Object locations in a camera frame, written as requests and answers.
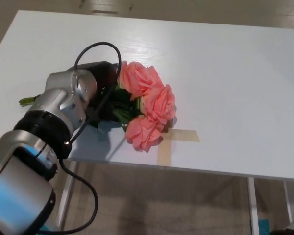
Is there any thick white table leg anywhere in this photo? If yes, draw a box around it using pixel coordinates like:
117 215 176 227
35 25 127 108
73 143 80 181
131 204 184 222
247 177 258 235

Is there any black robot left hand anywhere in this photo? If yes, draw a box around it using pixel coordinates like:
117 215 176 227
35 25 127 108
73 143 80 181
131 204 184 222
74 61 128 123

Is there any long beige tape strip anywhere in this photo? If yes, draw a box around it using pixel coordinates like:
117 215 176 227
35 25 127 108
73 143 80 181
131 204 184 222
156 139 173 166

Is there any pink artificial rose bouquet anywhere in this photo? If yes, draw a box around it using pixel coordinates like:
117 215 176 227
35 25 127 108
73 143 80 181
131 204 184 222
18 61 177 154

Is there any blue floor tape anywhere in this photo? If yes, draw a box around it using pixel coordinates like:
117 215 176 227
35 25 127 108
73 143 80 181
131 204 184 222
258 218 270 235

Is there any short beige tape strip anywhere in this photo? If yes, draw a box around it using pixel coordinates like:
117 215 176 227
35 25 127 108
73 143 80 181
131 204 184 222
165 129 200 143

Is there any thin white table leg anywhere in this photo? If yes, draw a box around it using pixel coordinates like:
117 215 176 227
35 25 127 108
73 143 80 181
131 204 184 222
283 180 294 224

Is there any slanted white table leg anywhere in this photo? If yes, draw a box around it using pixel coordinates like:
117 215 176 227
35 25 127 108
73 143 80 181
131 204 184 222
56 160 78 231

